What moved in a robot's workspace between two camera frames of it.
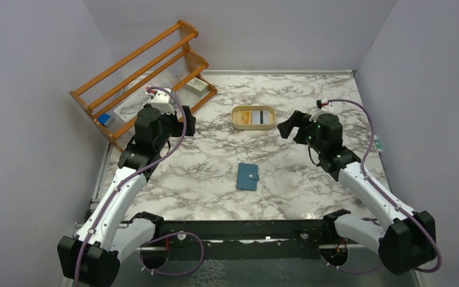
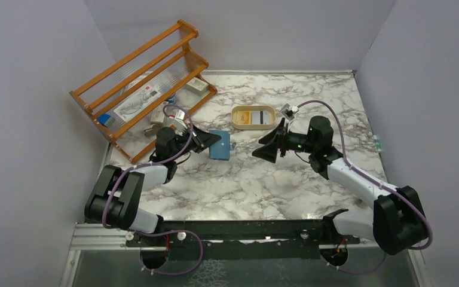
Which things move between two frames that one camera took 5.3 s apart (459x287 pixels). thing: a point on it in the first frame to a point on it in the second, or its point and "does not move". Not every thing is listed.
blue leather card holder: (247, 176) to (220, 149)
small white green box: (197, 86) does not move
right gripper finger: (299, 119) to (274, 134)
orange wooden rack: (159, 79) does not move
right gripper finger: (297, 119) to (267, 152)
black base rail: (241, 240) does not move
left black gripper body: (170, 122) to (182, 142)
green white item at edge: (378, 143) does not move
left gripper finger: (187, 112) to (201, 140)
